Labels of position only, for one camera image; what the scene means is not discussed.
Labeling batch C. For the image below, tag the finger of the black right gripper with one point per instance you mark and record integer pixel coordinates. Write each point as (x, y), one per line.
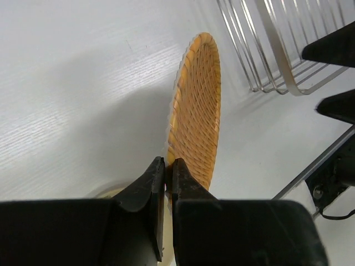
(336, 48)
(340, 107)

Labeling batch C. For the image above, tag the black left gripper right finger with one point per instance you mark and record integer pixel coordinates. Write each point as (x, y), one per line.
(211, 231)

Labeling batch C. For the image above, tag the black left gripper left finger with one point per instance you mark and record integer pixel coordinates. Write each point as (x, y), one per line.
(126, 229)

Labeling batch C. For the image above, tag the woven bamboo round plate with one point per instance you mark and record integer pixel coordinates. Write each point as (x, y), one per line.
(195, 110)

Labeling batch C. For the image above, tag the cream patterned small plate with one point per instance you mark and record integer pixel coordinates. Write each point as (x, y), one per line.
(168, 249)

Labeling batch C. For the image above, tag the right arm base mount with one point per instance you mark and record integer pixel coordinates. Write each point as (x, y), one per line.
(331, 178)

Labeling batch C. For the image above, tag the metal wire dish rack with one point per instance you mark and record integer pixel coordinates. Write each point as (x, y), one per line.
(269, 36)

